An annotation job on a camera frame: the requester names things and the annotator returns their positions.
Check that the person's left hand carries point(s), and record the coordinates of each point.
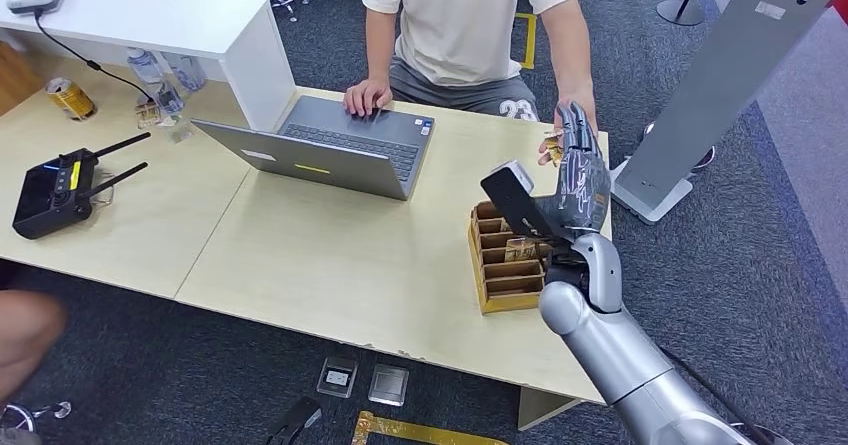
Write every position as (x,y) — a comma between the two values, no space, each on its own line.
(586,105)

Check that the person's right hand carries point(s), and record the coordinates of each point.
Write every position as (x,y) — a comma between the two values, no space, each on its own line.
(368,97)

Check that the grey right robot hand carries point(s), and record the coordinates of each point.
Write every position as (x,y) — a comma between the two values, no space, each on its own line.
(583,190)

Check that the autumn print hotel key card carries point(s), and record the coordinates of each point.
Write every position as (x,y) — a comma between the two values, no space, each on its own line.
(554,150)
(520,250)

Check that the person's right forearm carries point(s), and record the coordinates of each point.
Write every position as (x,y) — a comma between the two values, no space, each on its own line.
(379,51)

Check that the person's left forearm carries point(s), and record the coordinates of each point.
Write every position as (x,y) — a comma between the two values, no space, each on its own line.
(570,58)

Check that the ribbed grey right robot arm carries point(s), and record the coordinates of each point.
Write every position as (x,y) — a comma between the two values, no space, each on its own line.
(616,356)

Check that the person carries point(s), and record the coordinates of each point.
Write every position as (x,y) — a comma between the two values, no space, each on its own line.
(457,31)

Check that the wooden slotted card holder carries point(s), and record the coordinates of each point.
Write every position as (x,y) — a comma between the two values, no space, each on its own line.
(510,290)

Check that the person's leg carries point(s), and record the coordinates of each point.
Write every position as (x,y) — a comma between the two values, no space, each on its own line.
(26,336)

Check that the grey laptop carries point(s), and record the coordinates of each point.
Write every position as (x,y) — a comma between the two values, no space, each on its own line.
(318,164)

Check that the yellow floor tape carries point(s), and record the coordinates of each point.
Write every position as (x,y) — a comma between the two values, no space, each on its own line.
(532,41)
(411,432)

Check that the grey kiosk stand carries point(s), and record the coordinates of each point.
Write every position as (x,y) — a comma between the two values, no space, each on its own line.
(722,78)

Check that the clear plastic water bottle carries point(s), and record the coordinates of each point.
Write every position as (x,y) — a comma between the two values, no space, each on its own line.
(156,84)
(189,74)

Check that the small clear wrapped item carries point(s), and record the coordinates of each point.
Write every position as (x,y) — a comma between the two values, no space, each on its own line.
(147,114)

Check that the light wood desk leg panel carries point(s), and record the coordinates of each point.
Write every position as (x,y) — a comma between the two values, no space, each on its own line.
(540,409)

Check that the white desk riser shelf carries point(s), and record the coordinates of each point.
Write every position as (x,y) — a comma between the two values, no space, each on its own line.
(132,24)

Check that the floor socket box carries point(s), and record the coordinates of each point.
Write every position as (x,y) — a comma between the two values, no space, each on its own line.
(388,385)
(336,377)

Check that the gold drink can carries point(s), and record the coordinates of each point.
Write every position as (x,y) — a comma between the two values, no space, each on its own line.
(69,99)

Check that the black object on floor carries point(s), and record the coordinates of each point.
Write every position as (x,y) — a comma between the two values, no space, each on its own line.
(295,422)

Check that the black controller with antennas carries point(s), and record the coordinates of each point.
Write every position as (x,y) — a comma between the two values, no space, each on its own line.
(50,197)

